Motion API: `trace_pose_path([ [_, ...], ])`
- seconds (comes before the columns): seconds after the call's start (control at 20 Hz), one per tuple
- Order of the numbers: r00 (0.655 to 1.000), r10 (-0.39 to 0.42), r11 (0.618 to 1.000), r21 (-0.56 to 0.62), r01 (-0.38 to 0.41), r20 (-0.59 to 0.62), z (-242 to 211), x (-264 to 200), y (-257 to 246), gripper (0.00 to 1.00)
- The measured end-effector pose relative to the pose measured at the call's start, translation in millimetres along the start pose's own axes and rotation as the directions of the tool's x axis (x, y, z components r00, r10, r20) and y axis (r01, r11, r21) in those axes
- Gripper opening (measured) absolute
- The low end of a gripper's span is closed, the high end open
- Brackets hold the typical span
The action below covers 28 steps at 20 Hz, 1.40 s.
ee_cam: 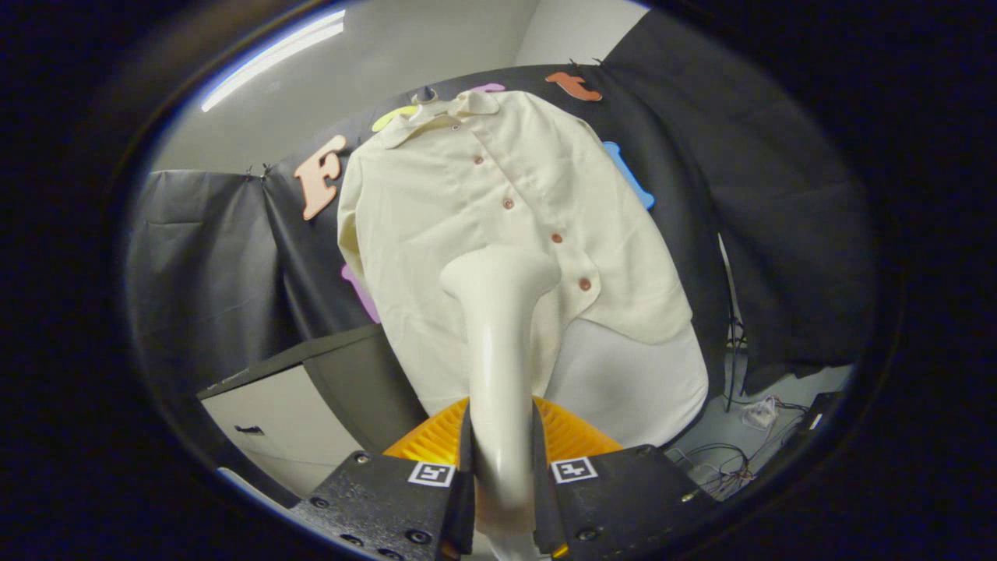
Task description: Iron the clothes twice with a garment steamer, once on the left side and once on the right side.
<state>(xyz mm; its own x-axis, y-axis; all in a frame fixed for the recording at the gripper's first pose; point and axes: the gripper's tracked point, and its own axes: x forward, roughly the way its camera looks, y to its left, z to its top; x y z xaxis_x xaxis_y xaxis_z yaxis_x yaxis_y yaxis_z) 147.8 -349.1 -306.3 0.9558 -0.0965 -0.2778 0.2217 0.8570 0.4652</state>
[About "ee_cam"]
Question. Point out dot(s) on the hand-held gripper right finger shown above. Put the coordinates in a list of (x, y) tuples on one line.
[(623, 499)]

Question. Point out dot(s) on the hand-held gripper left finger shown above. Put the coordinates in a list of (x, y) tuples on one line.
[(382, 506)]

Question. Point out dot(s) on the white garment steamer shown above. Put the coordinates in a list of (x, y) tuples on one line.
[(498, 374)]

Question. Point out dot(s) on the cream button shirt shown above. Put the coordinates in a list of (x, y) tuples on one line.
[(436, 234)]

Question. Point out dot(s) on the white clothes hanger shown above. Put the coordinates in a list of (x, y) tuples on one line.
[(422, 114)]

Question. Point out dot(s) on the grey cabinet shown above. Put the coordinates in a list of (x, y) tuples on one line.
[(273, 421)]

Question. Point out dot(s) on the thin metal pole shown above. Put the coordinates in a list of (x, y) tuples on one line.
[(733, 335)]

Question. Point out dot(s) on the black backdrop cloth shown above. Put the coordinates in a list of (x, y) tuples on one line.
[(779, 195)]

